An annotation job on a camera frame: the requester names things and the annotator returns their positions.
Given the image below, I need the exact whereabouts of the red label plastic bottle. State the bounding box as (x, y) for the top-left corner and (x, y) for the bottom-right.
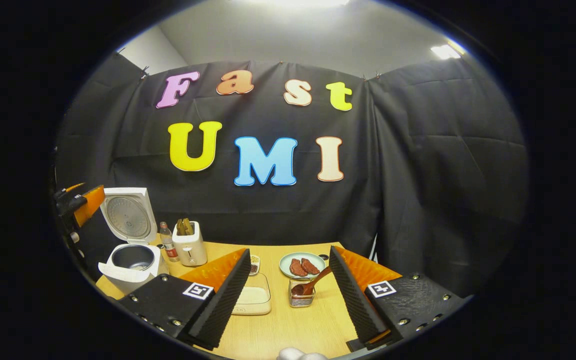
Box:
(159, 221), (180, 263)

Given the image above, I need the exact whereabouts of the clear container of rice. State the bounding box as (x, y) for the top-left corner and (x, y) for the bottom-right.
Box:
(231, 272), (272, 316)

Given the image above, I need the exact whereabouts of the small ceiling light panel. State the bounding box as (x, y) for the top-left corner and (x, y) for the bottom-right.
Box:
(430, 44), (464, 60)

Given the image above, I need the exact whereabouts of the white rice cooker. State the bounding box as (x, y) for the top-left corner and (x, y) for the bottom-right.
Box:
(98, 187), (170, 295)

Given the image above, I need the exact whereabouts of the pale green plate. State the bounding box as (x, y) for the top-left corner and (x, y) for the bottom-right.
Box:
(279, 252), (327, 279)

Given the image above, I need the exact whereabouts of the large ceiling light panel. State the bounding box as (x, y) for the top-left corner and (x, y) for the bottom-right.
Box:
(263, 0), (351, 8)

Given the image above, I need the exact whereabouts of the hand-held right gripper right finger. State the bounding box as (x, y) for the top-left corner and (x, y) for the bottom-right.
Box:
(329, 245), (469, 353)

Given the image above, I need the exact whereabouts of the white toaster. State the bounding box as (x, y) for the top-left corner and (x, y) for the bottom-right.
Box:
(172, 221), (208, 267)

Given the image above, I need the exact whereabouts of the black backdrop cloth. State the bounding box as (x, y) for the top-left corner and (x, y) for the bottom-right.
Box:
(53, 50), (529, 296)

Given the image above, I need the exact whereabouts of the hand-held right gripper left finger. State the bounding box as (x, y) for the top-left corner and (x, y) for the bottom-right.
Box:
(118, 248), (251, 351)

